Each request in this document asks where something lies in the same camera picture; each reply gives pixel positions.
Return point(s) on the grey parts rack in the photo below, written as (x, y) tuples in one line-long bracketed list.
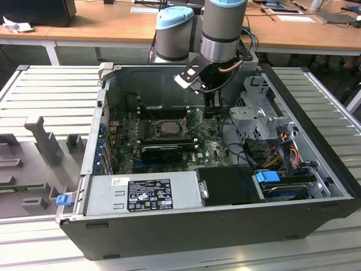
[(42, 169)]

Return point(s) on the black plastic bay cover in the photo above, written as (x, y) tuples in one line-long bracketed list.
[(225, 186)]

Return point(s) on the grey plastic case latch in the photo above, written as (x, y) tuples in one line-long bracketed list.
[(106, 70)]

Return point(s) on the white cup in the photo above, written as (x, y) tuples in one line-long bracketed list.
[(317, 5)]

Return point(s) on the black PC case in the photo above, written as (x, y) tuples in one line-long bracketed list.
[(197, 234)]

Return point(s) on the black graphics card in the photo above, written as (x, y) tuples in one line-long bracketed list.
[(160, 155)]

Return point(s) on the blue plastic case latch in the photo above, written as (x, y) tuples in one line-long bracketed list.
[(63, 200)]

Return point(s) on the CPU socket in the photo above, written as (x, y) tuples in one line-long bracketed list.
[(158, 131)]

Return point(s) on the wooden desk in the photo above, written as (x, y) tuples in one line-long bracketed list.
[(112, 22)]

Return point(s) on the silver metal drive cage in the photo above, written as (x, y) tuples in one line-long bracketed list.
[(248, 118)]

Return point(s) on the green motherboard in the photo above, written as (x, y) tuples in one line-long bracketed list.
[(208, 146)]

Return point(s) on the blue expansion slot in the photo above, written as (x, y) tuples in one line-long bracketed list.
[(136, 165)]

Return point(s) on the white paper sheet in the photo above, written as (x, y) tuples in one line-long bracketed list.
[(296, 18), (145, 9)]

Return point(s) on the crumpled white paper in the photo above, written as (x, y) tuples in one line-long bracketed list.
[(17, 26)]

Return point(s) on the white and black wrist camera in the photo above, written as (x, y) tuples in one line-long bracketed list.
[(187, 77)]

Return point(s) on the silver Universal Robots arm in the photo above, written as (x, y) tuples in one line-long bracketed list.
[(222, 28)]

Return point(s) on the black computer box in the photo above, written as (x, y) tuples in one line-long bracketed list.
[(36, 11)]

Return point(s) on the hard disk with blue carrier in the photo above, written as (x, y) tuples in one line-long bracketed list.
[(266, 179)]

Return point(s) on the green RAM stick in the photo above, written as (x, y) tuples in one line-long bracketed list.
[(22, 188)]

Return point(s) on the dark laptop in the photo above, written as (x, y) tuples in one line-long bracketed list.
[(335, 18)]

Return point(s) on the silver topped CPU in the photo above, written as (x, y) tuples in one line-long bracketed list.
[(172, 127)]

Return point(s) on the grey power supply unit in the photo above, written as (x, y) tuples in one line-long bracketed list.
[(101, 197)]

